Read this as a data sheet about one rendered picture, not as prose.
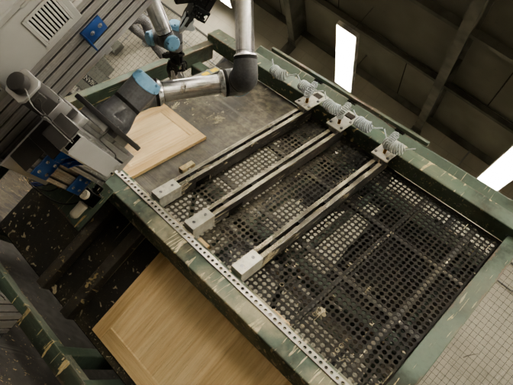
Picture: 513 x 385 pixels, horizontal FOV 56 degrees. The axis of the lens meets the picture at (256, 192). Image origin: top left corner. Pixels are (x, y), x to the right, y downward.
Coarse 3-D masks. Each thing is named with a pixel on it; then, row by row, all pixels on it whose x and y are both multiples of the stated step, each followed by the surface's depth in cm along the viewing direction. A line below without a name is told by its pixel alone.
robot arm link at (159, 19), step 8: (152, 8) 216; (160, 8) 218; (152, 16) 219; (160, 16) 219; (160, 24) 221; (168, 24) 223; (160, 32) 224; (168, 32) 225; (160, 40) 227; (168, 40) 224; (176, 40) 227; (168, 48) 226; (176, 48) 228
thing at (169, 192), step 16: (304, 96) 264; (304, 112) 269; (272, 128) 256; (288, 128) 265; (240, 144) 246; (256, 144) 250; (208, 160) 235; (224, 160) 237; (192, 176) 226; (208, 176) 234; (160, 192) 217; (176, 192) 222
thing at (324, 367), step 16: (144, 192) 218; (160, 208) 213; (176, 224) 208; (192, 240) 203; (208, 256) 199; (240, 288) 190; (256, 304) 186; (272, 320) 182; (288, 336) 178; (304, 352) 175
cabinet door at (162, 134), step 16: (144, 112) 263; (160, 112) 265; (144, 128) 254; (160, 128) 256; (176, 128) 257; (192, 128) 258; (128, 144) 245; (144, 144) 246; (160, 144) 247; (176, 144) 248; (192, 144) 250; (144, 160) 238; (160, 160) 239
